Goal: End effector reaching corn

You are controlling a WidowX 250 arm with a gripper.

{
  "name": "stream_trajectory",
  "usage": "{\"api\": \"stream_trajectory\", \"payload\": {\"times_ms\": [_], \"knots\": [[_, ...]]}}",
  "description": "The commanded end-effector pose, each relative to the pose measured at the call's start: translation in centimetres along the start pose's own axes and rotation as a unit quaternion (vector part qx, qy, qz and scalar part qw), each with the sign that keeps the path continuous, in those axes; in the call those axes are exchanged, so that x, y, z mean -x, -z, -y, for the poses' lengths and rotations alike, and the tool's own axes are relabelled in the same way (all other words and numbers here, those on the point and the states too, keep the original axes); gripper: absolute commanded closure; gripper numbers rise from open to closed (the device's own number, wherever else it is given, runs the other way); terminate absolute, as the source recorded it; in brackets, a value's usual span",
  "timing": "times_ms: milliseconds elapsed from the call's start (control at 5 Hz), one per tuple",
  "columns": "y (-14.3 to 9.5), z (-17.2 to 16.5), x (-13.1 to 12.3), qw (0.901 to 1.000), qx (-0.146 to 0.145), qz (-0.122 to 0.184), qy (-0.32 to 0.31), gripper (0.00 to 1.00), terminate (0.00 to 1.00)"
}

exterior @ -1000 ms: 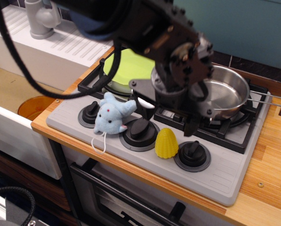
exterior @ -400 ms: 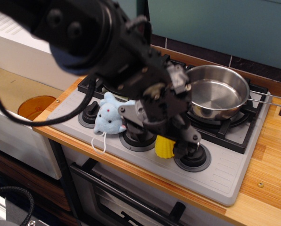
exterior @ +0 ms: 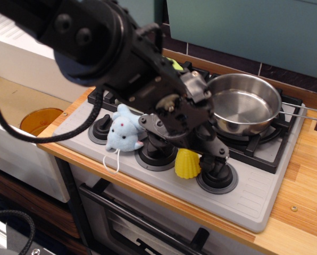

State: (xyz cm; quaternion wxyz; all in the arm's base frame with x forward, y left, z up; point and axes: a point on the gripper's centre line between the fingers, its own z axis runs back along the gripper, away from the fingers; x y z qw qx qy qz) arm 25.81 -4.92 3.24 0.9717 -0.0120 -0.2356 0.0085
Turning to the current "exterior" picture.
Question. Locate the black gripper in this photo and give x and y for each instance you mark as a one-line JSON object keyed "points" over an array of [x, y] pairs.
{"points": [[135, 71]]}

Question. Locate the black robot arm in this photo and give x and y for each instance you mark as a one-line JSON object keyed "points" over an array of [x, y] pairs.
{"points": [[97, 43]]}

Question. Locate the yellow toy corn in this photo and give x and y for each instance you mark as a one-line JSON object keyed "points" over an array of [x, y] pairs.
{"points": [[187, 164]]}

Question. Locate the middle black stove knob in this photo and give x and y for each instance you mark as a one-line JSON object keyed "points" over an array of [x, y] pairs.
{"points": [[154, 163]]}

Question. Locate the black stove knob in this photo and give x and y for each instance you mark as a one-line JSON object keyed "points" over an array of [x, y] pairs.
{"points": [[98, 132], [154, 163], [222, 179]]}

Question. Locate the right black stove knob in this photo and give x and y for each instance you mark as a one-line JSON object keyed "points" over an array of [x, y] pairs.
{"points": [[222, 179]]}

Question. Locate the light blue plush elephant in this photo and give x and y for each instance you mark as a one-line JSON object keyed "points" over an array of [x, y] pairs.
{"points": [[123, 135]]}

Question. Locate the stainless steel pot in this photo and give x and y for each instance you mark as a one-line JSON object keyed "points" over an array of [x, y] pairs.
{"points": [[245, 105]]}

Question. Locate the grey toy stove top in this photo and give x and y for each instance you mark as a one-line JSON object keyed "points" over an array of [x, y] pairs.
{"points": [[249, 204]]}

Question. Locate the right black burner grate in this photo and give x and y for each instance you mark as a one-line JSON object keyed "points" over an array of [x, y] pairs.
{"points": [[266, 149]]}

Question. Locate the black burner grate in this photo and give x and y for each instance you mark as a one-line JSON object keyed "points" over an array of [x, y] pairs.
{"points": [[110, 103], [266, 149]]}

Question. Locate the left black stove knob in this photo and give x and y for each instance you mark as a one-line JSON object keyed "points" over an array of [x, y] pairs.
{"points": [[98, 132]]}

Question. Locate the green plastic plate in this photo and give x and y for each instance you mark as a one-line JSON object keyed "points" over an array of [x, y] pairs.
{"points": [[175, 64]]}

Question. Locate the left black burner grate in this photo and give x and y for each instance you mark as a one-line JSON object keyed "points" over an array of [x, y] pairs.
{"points": [[110, 103]]}

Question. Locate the toy oven door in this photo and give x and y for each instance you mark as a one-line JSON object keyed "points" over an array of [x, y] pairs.
{"points": [[131, 224]]}

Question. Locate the orange plastic bowl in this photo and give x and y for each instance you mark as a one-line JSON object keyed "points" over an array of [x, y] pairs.
{"points": [[37, 121]]}

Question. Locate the white toy sink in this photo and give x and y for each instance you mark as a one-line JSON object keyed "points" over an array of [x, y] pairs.
{"points": [[30, 80]]}

